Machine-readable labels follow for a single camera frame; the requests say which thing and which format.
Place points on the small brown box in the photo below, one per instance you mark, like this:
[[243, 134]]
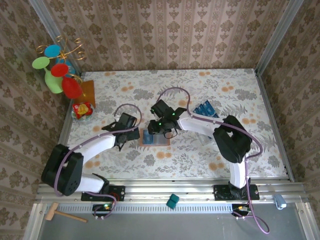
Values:
[[140, 138]]

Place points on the clear acrylic card stand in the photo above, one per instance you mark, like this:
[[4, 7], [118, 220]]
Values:
[[206, 140]]

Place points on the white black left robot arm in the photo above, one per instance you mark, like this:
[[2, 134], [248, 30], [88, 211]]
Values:
[[67, 175]]

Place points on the red snack packet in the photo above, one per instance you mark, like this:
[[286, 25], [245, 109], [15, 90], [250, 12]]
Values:
[[81, 108]]

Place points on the clear glass bowl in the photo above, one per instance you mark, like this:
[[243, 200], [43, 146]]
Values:
[[75, 117]]

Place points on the brown wooden board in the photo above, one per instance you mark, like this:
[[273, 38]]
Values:
[[88, 90]]

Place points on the red plastic wine glass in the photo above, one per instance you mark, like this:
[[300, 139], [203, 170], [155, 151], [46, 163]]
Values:
[[72, 88]]

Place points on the small black controller board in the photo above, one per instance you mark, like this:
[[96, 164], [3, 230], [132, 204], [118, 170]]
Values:
[[100, 207], [240, 208]]

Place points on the small teal box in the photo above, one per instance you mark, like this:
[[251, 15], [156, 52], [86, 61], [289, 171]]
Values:
[[172, 201]]

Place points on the green plastic wine glass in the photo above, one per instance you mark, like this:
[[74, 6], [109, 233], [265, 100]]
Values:
[[53, 83]]

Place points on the wooden mallet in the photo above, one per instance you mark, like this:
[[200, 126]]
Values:
[[51, 211]]

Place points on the blue plastic wine glass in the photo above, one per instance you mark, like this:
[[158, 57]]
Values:
[[52, 51]]

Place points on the light blue plastic clip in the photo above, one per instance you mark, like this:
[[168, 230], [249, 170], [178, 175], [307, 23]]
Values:
[[279, 201]]

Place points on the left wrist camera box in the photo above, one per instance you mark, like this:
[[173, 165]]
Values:
[[126, 121]]

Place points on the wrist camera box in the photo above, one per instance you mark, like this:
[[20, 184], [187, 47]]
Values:
[[161, 108], [126, 121]]

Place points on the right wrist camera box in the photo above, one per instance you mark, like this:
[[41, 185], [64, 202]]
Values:
[[161, 108]]

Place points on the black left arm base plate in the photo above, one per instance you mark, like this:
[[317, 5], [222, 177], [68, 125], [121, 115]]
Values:
[[120, 192]]

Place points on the aluminium table side rail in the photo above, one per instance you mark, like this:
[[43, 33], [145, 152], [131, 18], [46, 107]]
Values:
[[68, 118]]

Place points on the aluminium rail beam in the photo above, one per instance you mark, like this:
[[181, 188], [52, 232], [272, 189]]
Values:
[[155, 190]]

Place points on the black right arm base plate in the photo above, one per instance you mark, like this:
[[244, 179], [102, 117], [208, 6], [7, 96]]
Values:
[[256, 193]]

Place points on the aluminium frame bar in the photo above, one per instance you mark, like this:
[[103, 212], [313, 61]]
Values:
[[303, 220], [33, 220]]

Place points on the aluminium corner post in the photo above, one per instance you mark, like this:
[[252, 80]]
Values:
[[52, 27], [281, 27]]

